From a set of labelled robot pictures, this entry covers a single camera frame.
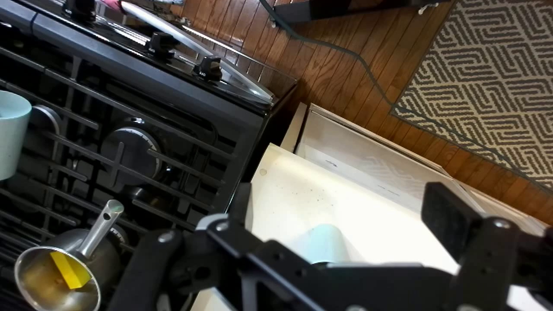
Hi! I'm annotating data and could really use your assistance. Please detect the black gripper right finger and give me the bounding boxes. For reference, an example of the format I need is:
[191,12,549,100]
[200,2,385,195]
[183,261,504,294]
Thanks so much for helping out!
[421,182,553,311]

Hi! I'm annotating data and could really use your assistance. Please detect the silver oven door handle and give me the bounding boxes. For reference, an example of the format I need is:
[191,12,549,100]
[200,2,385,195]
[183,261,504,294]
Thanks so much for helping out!
[115,0,276,109]

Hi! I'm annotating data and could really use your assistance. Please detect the black stand base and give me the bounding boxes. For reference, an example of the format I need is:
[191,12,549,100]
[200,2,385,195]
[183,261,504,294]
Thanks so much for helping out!
[269,0,456,26]

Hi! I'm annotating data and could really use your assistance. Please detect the black gas stove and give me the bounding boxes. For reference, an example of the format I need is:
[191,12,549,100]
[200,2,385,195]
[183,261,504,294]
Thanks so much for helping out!
[0,0,302,311]

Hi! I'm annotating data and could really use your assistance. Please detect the white base cabinets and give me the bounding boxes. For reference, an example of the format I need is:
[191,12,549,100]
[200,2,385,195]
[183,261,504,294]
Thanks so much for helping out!
[279,102,551,239]

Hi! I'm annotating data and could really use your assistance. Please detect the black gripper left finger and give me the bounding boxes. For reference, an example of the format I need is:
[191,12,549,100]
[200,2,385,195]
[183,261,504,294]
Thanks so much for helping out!
[105,182,324,311]

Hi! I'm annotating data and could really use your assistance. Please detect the black stove knob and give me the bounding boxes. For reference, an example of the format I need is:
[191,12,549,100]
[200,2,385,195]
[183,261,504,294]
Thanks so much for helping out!
[191,54,226,83]
[60,0,100,24]
[143,31,181,64]

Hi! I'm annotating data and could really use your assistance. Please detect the black cast iron grate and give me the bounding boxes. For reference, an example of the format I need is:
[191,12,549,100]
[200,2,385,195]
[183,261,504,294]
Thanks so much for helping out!
[0,45,238,311]

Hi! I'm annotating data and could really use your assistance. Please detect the small yellow block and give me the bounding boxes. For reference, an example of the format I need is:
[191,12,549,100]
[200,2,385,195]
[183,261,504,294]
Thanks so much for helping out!
[48,251,93,292]

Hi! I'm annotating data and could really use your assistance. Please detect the light blue plastic cup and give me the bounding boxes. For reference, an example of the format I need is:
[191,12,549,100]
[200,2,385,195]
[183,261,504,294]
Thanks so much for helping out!
[300,223,352,268]
[0,88,34,182]

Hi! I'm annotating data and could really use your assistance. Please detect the black round burner cap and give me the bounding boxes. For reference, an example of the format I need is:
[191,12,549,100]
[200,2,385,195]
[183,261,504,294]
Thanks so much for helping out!
[25,102,65,138]
[100,121,167,188]

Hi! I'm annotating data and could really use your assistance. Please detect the stainless steel saucepan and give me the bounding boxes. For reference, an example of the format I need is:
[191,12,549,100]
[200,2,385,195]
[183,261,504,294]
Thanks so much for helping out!
[11,197,125,311]

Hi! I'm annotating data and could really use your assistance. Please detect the grey patterned rug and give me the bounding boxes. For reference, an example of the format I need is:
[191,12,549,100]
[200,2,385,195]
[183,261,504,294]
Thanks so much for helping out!
[390,0,553,195]

